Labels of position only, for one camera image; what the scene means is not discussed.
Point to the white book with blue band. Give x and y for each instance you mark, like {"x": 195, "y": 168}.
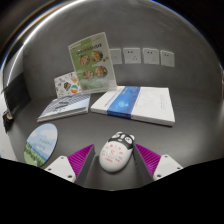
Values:
{"x": 146, "y": 103}

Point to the white panda computer mouse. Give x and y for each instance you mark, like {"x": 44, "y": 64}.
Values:
{"x": 115, "y": 155}

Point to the green acrylic sign stand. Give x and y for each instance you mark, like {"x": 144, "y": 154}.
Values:
{"x": 91, "y": 63}

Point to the white sticker-print card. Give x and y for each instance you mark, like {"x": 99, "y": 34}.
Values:
{"x": 65, "y": 85}

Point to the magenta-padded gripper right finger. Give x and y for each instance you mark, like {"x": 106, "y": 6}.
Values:
{"x": 150, "y": 160}

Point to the white wall sockets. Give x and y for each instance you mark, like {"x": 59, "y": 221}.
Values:
{"x": 132, "y": 55}

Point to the round landscape-print mouse pad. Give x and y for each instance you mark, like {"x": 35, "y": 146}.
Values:
{"x": 40, "y": 145}

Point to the grey building-cover book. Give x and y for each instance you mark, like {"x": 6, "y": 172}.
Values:
{"x": 65, "y": 106}

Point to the black flat panel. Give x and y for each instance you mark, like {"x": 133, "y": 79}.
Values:
{"x": 16, "y": 95}

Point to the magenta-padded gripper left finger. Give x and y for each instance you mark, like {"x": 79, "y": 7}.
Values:
{"x": 78, "y": 161}

